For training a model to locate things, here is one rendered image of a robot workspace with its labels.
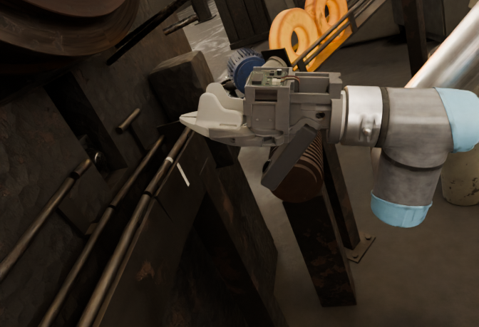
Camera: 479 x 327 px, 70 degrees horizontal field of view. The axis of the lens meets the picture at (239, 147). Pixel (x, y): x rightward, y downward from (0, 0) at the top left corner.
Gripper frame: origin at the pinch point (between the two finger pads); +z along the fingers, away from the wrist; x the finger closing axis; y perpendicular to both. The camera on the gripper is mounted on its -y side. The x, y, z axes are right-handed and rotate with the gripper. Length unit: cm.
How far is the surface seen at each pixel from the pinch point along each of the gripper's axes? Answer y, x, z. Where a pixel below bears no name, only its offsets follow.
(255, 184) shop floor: -81, -91, 5
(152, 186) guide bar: -4.8, 8.4, 2.9
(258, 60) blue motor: -54, -199, 17
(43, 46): 14.0, 12.1, 8.9
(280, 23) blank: 4.6, -41.8, -9.3
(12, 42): 15.2, 15.1, 9.2
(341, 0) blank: 6, -62, -24
